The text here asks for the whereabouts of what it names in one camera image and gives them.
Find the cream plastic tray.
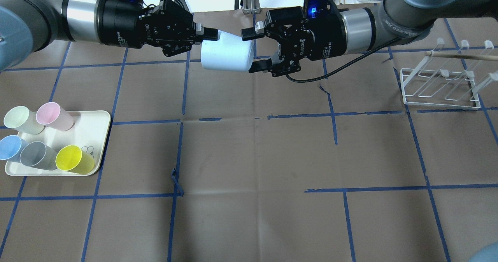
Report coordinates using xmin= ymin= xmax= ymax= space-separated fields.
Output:
xmin=5 ymin=111 xmax=111 ymax=176

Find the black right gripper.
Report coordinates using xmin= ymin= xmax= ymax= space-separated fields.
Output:
xmin=241 ymin=0 xmax=345 ymax=77

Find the light blue cup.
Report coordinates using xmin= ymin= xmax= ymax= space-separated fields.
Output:
xmin=201 ymin=31 xmax=254 ymax=72

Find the white wire cup rack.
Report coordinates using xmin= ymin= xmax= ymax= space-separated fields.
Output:
xmin=400 ymin=38 xmax=497 ymax=110

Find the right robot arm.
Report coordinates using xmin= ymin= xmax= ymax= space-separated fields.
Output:
xmin=241 ymin=0 xmax=497 ymax=79

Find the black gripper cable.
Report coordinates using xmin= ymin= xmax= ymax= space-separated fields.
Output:
xmin=286 ymin=40 xmax=393 ymax=83

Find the pink cup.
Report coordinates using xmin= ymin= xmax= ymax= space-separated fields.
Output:
xmin=35 ymin=101 xmax=75 ymax=131

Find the yellow cup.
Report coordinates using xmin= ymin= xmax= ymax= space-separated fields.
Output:
xmin=55 ymin=145 xmax=95 ymax=175

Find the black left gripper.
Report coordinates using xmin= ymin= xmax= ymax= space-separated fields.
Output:
xmin=97 ymin=0 xmax=219 ymax=57

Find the grey cup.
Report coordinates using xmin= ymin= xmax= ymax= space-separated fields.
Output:
xmin=19 ymin=141 xmax=57 ymax=170

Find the pale green cup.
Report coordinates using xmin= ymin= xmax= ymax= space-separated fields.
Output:
xmin=4 ymin=106 xmax=45 ymax=135

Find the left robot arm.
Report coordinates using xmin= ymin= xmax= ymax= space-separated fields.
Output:
xmin=0 ymin=0 xmax=219 ymax=70

